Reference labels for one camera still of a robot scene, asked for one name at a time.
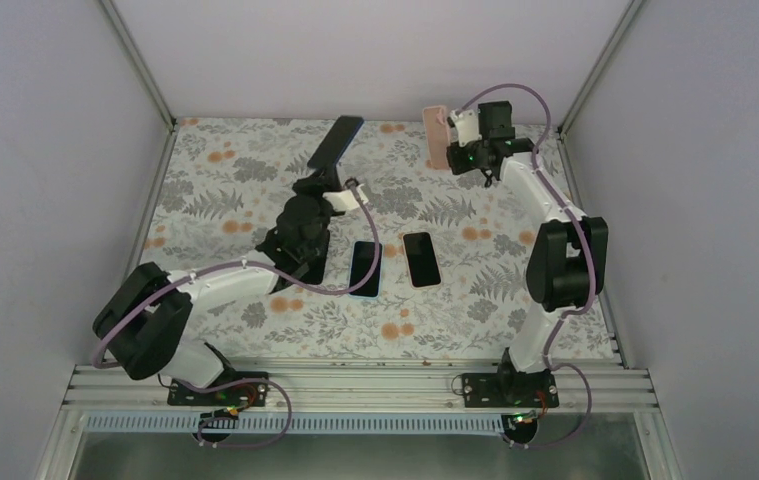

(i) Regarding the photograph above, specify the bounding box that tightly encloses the blue phone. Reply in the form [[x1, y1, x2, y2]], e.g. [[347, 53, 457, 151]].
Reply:
[[307, 115, 364, 171]]

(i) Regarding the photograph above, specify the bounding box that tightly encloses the pink phone case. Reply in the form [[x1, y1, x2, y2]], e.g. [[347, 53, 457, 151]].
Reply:
[[422, 105, 451, 170]]

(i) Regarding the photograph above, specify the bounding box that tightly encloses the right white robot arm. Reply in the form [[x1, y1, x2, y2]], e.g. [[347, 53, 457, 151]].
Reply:
[[443, 101, 608, 408]]

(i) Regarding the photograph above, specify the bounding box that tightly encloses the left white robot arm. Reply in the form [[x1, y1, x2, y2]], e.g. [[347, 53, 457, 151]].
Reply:
[[91, 165, 366, 405]]

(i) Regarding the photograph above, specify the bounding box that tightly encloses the phone in black case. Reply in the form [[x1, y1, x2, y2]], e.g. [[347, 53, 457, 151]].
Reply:
[[294, 230, 330, 286]]

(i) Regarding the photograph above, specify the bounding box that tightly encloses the phone in light-blue case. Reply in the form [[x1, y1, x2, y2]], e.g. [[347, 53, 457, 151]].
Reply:
[[349, 241, 384, 299]]

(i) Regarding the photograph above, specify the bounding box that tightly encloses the phone in beige case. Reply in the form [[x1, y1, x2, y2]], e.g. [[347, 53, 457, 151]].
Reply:
[[403, 232, 441, 289]]

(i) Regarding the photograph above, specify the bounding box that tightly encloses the floral patterned mat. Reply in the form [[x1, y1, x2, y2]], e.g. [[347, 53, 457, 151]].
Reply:
[[142, 117, 538, 360]]

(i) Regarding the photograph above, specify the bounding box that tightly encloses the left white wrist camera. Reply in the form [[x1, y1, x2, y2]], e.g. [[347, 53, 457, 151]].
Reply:
[[322, 185, 369, 213]]

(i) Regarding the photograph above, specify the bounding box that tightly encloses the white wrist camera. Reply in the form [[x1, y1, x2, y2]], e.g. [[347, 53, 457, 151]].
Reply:
[[322, 185, 369, 213], [447, 109, 482, 147]]

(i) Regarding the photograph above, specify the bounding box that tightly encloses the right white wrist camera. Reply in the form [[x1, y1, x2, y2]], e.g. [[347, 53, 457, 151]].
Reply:
[[447, 109, 482, 147]]

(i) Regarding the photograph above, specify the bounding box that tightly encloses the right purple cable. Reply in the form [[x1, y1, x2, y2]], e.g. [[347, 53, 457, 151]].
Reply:
[[455, 83, 599, 450]]

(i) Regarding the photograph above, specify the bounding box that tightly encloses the purple cable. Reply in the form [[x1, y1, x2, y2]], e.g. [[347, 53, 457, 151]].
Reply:
[[455, 83, 599, 450], [90, 177, 384, 449]]

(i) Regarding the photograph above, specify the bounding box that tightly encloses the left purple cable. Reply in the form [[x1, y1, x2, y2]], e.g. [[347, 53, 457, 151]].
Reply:
[[90, 177, 384, 449]]

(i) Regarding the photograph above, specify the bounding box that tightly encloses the aluminium rail frame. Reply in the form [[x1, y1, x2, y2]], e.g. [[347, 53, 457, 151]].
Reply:
[[62, 358, 659, 414]]

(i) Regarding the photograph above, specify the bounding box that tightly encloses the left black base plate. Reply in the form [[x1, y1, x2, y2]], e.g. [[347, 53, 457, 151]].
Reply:
[[166, 380, 267, 409]]

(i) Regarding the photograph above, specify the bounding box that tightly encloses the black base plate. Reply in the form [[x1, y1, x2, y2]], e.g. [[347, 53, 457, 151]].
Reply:
[[166, 380, 267, 409], [461, 370, 560, 409]]

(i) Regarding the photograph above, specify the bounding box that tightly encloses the perforated cable duct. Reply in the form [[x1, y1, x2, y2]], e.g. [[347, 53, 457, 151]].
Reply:
[[84, 412, 504, 436]]

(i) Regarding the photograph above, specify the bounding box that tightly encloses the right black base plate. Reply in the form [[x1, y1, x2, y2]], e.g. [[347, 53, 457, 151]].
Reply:
[[461, 370, 560, 409]]

